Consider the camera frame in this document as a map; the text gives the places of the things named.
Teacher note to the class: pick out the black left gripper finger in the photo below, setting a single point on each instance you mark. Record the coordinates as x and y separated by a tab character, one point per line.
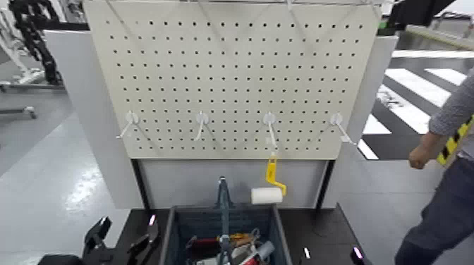
146	240
95	237

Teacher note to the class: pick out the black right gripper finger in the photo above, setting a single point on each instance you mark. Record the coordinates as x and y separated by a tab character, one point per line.
306	254
357	255

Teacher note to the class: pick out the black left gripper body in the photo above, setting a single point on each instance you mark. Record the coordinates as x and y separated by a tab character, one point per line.
63	260

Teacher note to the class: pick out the person forearm grey sleeve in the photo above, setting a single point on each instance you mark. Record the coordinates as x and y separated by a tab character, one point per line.
453	107

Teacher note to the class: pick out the teal plastic crate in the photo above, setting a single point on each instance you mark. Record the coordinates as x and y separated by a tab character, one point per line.
181	229

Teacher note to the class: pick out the person bare hand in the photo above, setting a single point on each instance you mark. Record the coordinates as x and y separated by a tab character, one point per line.
420	157

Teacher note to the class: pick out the grey plastic tube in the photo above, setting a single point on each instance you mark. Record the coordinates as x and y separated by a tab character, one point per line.
265	251

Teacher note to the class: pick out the grey scissors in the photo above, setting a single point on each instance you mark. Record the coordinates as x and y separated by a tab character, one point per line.
254	237

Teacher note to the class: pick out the white back panel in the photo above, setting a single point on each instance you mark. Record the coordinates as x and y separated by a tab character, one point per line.
192	183

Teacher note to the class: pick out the person dark trousers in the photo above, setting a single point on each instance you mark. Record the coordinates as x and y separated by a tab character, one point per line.
440	218

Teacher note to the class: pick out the white hanging loop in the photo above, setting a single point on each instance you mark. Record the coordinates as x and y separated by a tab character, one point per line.
271	142

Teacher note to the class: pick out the white pegboard hook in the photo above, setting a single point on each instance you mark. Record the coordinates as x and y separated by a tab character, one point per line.
336	119
202	119
130	118
269	119

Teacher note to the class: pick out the white side panel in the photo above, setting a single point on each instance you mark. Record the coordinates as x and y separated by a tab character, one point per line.
364	92
85	111

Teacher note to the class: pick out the grey bar with caster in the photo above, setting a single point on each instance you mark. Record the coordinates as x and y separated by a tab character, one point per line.
22	110

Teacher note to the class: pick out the yellow black striped bar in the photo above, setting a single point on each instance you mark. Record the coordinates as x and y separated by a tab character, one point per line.
452	142

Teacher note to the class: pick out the beige metal pegboard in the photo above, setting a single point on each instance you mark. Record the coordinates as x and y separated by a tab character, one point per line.
229	74

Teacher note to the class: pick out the small green object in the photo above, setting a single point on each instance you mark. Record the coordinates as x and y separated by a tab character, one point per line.
382	27

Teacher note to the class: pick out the black monitor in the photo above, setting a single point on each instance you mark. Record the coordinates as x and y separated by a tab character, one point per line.
418	11

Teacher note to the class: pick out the black frame post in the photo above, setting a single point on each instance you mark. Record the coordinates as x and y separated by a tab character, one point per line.
325	185

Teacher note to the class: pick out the white machine frame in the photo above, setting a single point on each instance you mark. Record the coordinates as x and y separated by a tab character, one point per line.
16	55

